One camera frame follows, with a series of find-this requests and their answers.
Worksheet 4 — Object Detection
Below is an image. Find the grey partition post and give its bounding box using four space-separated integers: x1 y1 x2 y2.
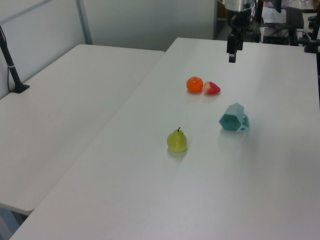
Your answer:
75 0 94 46

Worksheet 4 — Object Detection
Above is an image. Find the thin black stand cable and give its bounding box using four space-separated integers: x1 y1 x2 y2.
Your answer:
6 65 14 93

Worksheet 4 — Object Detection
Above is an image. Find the black equipment box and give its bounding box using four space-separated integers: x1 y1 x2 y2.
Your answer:
261 26 299 46

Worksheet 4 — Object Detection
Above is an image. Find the red toy apple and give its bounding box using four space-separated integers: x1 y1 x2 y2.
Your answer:
203 81 222 96

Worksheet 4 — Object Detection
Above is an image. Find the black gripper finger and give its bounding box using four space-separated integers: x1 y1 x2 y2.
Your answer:
236 28 244 51
226 33 238 64

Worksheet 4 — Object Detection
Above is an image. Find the orange toy fruit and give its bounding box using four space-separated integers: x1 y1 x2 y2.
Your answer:
186 76 204 94

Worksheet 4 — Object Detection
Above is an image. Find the black clamp camera stand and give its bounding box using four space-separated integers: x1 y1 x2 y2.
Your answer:
297 14 320 54

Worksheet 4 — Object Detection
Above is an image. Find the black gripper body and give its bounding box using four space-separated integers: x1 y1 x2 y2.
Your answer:
225 9 253 36

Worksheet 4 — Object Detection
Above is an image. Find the black camera stand pole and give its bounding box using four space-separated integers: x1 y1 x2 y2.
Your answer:
0 26 31 94

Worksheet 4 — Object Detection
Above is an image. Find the teal hexagonal mug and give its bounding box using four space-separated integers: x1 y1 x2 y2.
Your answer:
218 102 251 134

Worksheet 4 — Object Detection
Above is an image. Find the green toy pear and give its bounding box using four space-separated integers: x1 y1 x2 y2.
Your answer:
166 126 188 154

